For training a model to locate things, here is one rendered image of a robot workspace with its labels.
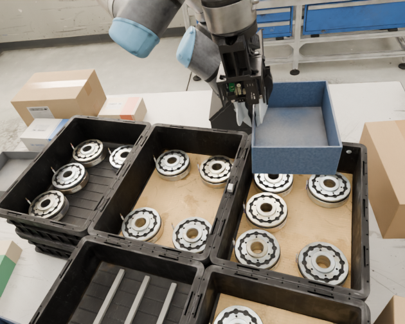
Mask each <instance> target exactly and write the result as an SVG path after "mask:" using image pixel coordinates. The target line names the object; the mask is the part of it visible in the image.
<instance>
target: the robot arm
mask: <svg viewBox="0 0 405 324"><path fill-rule="evenodd" d="M95 1H96V2H97V3H98V4H99V5H100V6H101V7H102V8H103V9H104V10H105V11H106V12H107V13H108V14H109V15H110V16H111V18H112V19H113V21H112V25H111V27H110V29H109V35H110V37H111V39H112V40H113V41H114V42H116V43H117V44H118V45H119V46H121V47H122V48H123V49H125V50H127V51H128V52H129V53H131V54H133V55H134V56H136V57H139V58H141V59H144V58H146V57H148V56H149V54H150V52H151V51H152V50H153V49H154V47H155V46H156V45H157V44H159V42H160V38H161V37H162V35H163V34H164V32H165V30H166V29H167V28H168V26H169V24H170V23H171V21H172V19H173V18H174V17H175V15H176V13H177V12H178V10H179V9H180V7H181V6H182V5H183V3H184V2H185V3H186V4H187V5H188V6H189V7H190V8H191V9H193V10H194V11H195V18H196V19H197V20H198V21H199V23H198V24H197V26H196V27H194V26H191V27H189V29H187V31H186V33H185V34H184V36H183V38H182V40H181V42H180V44H179V47H178V49H177V53H176V58H177V60H178V61H179V62H180V63H181V64H182V65H183V66H184V67H185V68H188V69H189V70H190V71H191V72H193V73H195V74H196V75H197V76H198V77H200V78H201V79H203V80H204V81H205V82H207V83H208V84H209V85H210V87H211V88H212V89H213V91H214V92H215V94H216V95H217V96H218V97H219V98H220V99H221V102H222V106H223V108H225V105H226V100H228V101H230V102H231V103H232V105H233V108H234V110H235V112H236V113H237V124H238V126H241V124H242V121H243V122H244V123H246V124H247V125H249V126H250V127H252V122H253V120H252V114H251V113H250V111H249V105H255V106H254V110H255V123H256V127H258V126H259V125H260V124H261V123H262V122H263V119H264V116H265V114H266V111H267V106H268V101H269V97H270V96H271V93H272V90H273V77H272V74H271V71H270V69H271V66H266V65H265V62H264V61H265V60H266V57H265V56H263V55H261V54H260V51H259V50H258V51H255V50H257V49H260V38H259V35H257V34H256V32H257V30H258V26H257V11H256V6H255V4H258V3H259V0H95ZM247 102H248V104H247Z"/></svg>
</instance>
